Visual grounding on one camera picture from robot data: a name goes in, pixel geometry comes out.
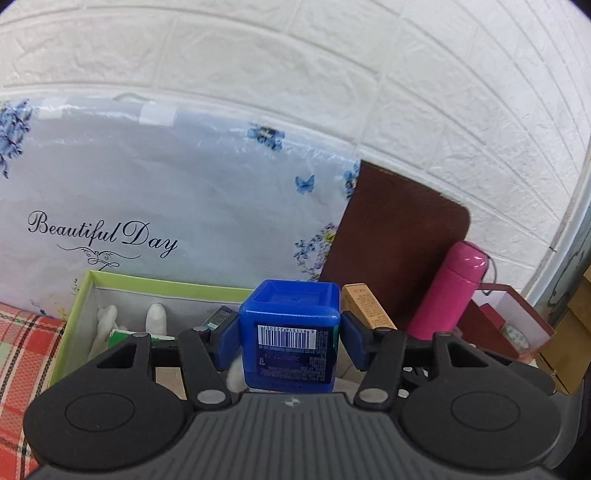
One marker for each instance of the brown wooden board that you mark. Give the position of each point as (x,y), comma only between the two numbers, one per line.
(397,230)

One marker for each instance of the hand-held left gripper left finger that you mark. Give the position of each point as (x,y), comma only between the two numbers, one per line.
(229,346)

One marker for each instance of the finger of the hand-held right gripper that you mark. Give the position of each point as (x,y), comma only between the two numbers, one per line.
(521,374)
(418,381)

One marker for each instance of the blue plastic bottle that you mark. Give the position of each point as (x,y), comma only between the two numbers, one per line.
(286,314)

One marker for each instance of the tan cosmetic carton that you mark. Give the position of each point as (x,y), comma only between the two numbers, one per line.
(367,304)

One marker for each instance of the brown cardboard box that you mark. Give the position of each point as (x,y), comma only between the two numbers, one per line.
(570,341)

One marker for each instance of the red plaid blanket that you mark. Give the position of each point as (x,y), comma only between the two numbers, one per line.
(23,369)

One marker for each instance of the dark green small carton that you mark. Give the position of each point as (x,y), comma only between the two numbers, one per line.
(224,316)

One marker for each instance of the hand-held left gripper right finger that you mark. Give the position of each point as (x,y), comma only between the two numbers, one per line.
(353,341)

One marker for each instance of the white lumpy object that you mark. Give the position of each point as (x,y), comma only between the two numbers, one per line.
(108,321)

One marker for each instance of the floral plastic bedding package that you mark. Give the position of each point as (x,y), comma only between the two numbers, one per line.
(161,194)

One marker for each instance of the green-rimmed cardboard box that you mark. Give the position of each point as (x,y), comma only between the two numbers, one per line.
(78,314)

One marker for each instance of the pink thermos bottle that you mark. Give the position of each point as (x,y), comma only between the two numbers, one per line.
(450,286)

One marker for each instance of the green white carton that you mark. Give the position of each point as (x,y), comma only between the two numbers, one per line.
(121,336)

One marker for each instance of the red paper gift bag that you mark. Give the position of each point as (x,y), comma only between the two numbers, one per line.
(508,318)

